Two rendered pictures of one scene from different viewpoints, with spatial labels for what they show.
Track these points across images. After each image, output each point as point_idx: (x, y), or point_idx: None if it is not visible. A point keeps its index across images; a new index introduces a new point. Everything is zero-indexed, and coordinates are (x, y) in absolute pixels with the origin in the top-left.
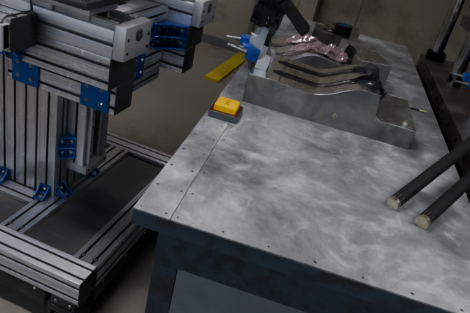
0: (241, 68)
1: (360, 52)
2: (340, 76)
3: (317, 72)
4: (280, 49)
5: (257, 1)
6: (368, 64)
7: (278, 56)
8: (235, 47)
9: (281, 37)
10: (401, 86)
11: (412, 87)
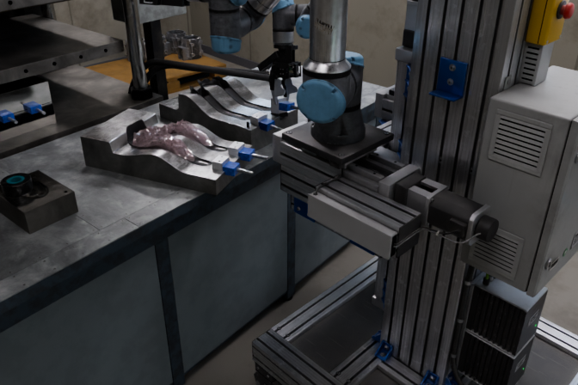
0: (259, 161)
1: (129, 123)
2: (219, 97)
3: (222, 113)
4: (204, 153)
5: (298, 61)
6: (192, 88)
7: (242, 125)
8: None
9: (107, 227)
10: (80, 143)
11: (65, 142)
